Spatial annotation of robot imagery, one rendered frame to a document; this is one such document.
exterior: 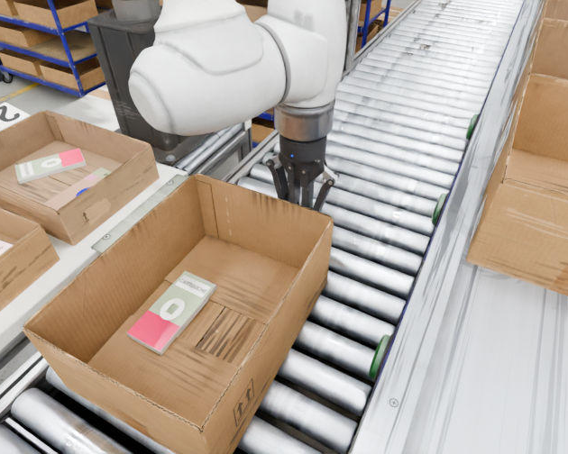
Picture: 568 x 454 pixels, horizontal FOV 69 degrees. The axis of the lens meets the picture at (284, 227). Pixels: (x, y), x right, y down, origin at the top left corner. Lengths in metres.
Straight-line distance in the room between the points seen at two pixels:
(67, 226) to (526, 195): 0.83
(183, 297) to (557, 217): 0.61
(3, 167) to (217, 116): 0.91
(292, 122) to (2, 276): 0.59
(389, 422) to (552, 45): 1.10
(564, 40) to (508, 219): 0.78
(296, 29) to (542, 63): 0.96
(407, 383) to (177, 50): 0.47
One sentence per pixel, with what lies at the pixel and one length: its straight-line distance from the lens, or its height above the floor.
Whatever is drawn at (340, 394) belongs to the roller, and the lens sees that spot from 0.71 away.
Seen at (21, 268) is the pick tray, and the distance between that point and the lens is 0.92.
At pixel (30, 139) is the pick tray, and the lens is 1.33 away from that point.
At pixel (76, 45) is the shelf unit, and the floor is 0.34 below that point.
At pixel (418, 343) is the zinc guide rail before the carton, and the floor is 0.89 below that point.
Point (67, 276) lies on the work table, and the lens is 0.94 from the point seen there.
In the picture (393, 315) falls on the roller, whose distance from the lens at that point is 0.82.
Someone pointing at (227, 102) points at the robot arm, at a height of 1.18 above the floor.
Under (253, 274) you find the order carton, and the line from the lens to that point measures 0.83.
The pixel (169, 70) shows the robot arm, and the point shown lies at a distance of 0.46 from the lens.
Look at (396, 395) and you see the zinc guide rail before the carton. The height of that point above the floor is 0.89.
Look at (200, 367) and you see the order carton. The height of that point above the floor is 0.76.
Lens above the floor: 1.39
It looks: 43 degrees down
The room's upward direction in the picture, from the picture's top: straight up
